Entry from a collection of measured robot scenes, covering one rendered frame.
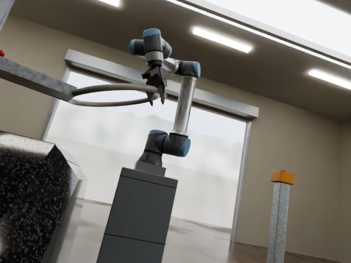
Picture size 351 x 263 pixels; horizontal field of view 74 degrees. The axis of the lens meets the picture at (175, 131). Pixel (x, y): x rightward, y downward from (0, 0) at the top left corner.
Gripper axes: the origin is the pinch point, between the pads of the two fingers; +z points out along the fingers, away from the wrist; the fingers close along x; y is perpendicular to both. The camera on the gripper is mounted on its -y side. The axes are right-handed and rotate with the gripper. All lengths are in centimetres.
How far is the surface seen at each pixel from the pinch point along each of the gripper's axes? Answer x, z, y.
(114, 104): 36.4, -6.1, 16.5
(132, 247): 37, 84, 23
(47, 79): 34.1, -11.8, -31.8
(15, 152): 10, 17, -64
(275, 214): -49, 82, 81
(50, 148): 6, 17, -58
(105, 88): 12.8, -5.5, -22.3
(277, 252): -47, 105, 72
